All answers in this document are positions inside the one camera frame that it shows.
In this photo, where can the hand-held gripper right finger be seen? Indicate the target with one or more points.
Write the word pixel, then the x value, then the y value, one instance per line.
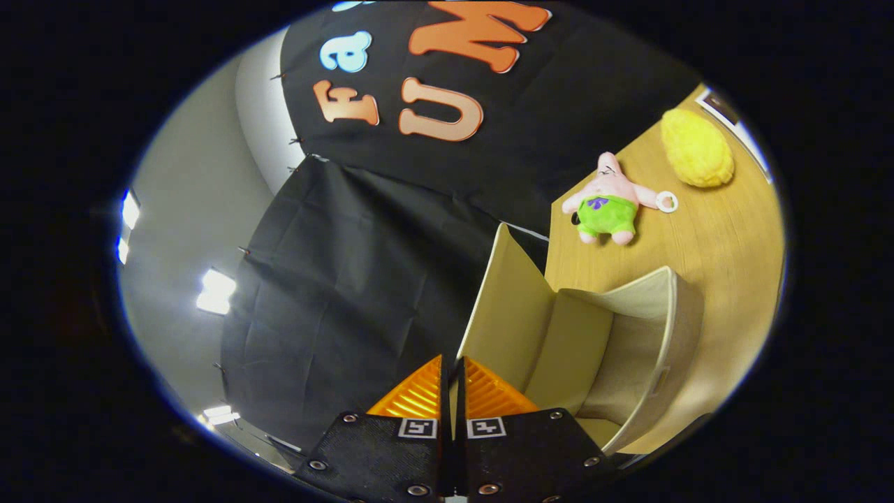
pixel 531 454

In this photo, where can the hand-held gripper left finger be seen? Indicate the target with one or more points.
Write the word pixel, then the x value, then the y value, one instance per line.
pixel 377 454

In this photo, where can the beige fabric storage box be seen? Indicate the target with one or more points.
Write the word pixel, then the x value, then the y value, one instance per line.
pixel 594 349

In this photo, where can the ceiling light panel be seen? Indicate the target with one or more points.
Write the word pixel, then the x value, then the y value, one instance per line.
pixel 220 413
pixel 130 209
pixel 215 292

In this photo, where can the pink starfish plush toy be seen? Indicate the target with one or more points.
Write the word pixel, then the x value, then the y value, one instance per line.
pixel 607 206

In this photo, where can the row of small cloth clips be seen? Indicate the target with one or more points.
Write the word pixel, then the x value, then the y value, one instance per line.
pixel 297 140

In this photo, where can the yellow bumpy plush toy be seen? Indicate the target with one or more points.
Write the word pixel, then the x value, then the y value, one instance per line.
pixel 698 150

